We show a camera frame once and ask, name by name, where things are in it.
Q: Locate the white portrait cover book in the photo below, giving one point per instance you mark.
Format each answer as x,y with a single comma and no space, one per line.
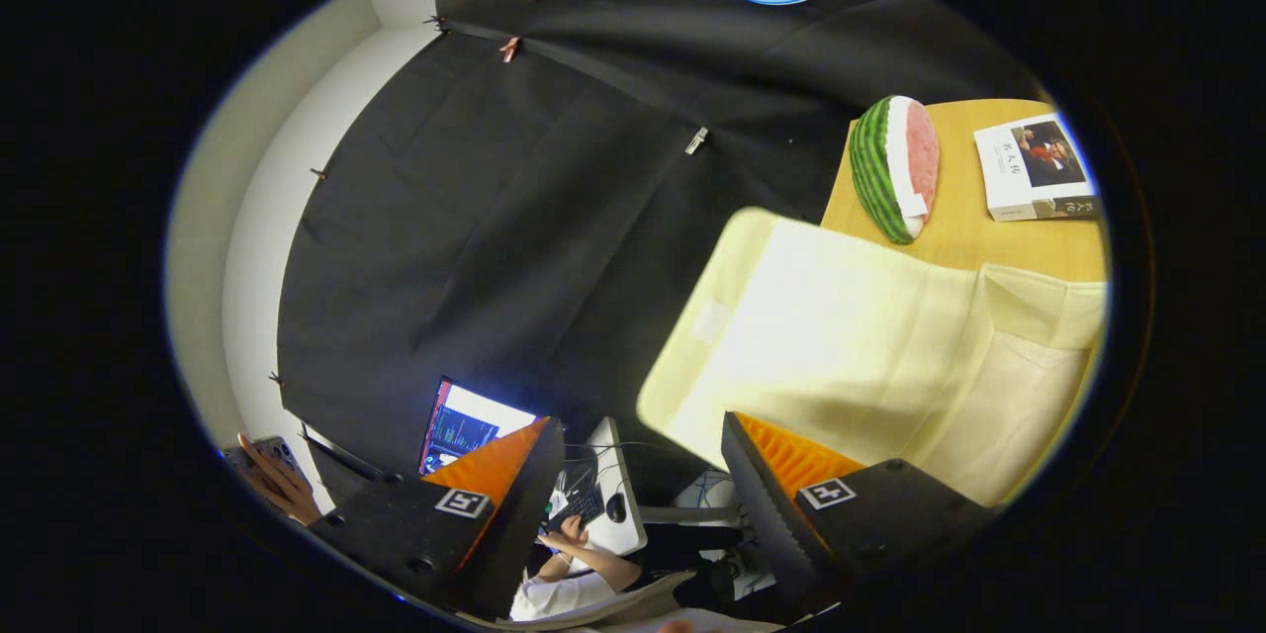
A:
1004,168

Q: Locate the black keyboard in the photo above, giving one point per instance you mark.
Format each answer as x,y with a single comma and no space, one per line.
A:
579,507

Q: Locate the smartphone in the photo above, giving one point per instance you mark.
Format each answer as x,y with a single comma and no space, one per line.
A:
272,450

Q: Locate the watermelon slice toy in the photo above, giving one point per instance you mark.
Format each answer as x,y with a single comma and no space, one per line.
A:
875,168

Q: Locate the red clip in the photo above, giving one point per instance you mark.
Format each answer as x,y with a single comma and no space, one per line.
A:
509,47

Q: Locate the white office desk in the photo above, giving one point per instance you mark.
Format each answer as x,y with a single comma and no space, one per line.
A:
618,534

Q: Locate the computer monitor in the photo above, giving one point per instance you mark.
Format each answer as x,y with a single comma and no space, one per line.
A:
465,425

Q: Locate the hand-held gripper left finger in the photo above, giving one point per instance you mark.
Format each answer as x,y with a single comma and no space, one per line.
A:
514,534

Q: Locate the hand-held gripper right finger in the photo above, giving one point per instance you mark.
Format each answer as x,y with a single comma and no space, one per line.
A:
767,524

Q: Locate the black computer mouse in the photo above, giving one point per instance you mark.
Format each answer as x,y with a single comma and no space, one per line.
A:
615,507

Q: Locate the silver metal clip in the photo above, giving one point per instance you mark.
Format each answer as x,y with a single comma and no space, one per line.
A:
696,140

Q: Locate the beige fabric storage box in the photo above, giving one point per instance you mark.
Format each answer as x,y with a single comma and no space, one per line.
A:
841,336

